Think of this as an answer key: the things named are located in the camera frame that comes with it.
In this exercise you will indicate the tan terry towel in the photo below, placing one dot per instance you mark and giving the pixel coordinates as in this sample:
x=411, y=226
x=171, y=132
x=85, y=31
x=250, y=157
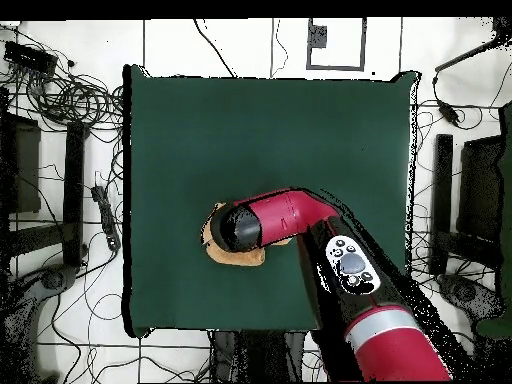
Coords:
x=240, y=259

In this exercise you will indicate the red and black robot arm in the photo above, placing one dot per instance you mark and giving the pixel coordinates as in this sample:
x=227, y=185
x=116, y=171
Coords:
x=288, y=218

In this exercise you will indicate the black flat panel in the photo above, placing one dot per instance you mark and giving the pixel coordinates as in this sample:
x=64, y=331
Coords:
x=480, y=188
x=26, y=168

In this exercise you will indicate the dark green tablecloth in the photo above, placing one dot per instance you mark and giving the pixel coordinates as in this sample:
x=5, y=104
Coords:
x=240, y=140

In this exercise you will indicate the black power strip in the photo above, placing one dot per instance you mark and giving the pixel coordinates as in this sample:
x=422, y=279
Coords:
x=107, y=218

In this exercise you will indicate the black upright bar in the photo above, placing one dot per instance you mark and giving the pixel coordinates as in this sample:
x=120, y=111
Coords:
x=442, y=192
x=74, y=192

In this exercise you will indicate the small grey square plate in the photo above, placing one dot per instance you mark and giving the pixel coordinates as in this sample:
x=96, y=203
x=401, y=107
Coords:
x=318, y=36

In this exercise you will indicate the black power adapter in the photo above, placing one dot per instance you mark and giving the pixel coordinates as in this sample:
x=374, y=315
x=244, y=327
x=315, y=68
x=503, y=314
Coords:
x=448, y=113

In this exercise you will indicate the black crossbar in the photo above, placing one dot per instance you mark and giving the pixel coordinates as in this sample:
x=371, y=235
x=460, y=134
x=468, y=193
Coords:
x=476, y=248
x=36, y=238

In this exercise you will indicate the black tripod leg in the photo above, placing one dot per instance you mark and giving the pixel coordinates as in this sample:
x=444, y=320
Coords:
x=464, y=56

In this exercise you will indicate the black box device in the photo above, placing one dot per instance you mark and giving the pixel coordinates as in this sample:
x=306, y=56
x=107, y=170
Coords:
x=30, y=58

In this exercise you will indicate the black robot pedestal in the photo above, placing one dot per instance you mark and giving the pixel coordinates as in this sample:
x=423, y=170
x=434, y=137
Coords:
x=260, y=356

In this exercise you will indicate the grey square frame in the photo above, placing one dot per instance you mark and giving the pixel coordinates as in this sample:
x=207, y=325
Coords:
x=336, y=68

